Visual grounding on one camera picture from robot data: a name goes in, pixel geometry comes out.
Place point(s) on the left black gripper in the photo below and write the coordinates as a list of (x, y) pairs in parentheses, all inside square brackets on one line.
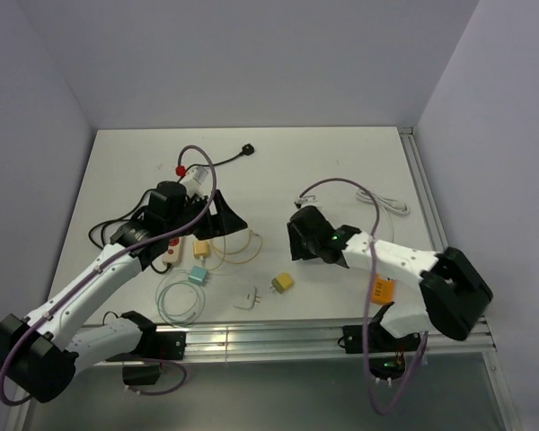
[(225, 221)]

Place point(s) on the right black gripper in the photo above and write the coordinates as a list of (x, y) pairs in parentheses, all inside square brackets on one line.
[(297, 250)]

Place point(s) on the orange-yellow charger with cable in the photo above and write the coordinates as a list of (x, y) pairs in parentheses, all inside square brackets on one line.
[(201, 249)]

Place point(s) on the beige red power strip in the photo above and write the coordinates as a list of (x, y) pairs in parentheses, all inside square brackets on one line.
[(172, 256)]

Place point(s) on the light teal charger with cable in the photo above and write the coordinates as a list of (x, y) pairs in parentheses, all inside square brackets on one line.
[(199, 276)]

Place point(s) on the yellow two-tone charger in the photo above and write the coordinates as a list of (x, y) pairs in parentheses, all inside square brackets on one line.
[(281, 283)]

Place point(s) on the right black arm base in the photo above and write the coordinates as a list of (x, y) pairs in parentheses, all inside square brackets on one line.
[(393, 365)]

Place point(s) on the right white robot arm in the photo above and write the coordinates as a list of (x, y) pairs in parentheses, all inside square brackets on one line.
[(453, 294)]

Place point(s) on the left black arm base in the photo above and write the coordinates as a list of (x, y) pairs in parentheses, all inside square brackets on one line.
[(160, 355)]

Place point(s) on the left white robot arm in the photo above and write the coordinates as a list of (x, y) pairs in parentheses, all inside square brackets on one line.
[(43, 351)]

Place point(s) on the white flat charger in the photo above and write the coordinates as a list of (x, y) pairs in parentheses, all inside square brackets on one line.
[(246, 298)]

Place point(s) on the orange power strip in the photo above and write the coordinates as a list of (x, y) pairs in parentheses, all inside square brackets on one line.
[(383, 290)]

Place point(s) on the aluminium front rail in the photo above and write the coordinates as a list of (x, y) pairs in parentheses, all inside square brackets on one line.
[(229, 343)]

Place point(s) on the aluminium rail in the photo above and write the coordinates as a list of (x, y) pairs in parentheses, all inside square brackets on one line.
[(229, 343), (428, 206)]

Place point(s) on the aluminium right side rail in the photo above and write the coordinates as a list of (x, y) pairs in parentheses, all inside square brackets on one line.
[(428, 206)]

